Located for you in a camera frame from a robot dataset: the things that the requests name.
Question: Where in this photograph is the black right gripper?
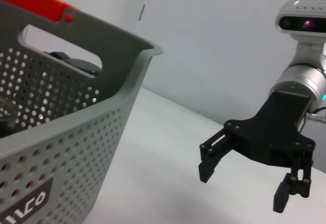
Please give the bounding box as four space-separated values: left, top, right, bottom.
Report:
198 90 317 213

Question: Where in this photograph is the grey-green perforated storage bin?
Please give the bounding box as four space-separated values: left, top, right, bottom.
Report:
0 0 164 224

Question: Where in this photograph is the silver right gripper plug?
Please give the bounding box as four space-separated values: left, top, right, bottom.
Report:
305 113 326 125

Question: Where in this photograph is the red plastic bar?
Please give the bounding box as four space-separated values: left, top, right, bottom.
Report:
0 0 78 24

